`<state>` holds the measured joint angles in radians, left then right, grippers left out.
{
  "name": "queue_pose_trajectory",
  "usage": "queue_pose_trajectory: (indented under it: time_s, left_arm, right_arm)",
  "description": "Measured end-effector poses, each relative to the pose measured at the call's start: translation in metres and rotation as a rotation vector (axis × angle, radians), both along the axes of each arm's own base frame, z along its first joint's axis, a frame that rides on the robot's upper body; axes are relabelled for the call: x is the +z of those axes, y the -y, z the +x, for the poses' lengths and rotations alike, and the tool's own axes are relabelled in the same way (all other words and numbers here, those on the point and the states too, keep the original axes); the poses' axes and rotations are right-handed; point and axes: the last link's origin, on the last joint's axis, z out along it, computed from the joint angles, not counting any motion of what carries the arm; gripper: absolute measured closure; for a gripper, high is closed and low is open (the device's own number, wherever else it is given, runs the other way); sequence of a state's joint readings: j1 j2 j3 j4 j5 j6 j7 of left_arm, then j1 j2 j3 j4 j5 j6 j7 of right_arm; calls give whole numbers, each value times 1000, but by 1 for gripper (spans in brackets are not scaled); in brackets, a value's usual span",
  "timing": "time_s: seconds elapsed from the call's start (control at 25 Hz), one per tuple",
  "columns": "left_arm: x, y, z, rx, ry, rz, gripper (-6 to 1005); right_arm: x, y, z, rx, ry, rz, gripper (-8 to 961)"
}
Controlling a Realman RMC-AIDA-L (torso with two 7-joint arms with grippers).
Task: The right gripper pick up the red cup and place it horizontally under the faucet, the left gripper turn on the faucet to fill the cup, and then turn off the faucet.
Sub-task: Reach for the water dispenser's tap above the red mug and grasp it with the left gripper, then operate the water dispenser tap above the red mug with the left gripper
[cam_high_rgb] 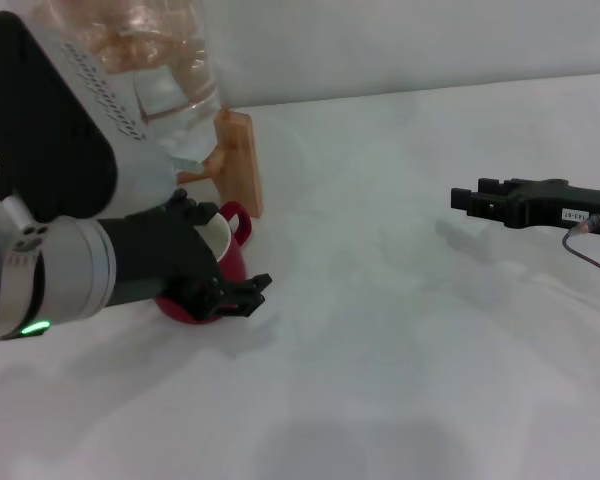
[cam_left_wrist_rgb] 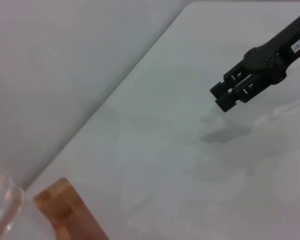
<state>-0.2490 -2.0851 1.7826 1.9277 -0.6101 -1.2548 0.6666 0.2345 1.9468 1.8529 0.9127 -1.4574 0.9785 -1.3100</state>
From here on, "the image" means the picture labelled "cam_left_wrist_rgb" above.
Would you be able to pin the clear glass water dispenser jar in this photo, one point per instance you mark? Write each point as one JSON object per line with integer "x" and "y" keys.
{"x": 5, "y": 200}

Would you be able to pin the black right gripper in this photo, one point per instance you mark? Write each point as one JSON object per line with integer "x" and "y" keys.
{"x": 280, "y": 52}

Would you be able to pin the wooden dispenser stand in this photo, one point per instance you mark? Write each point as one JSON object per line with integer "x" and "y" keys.
{"x": 70, "y": 217}

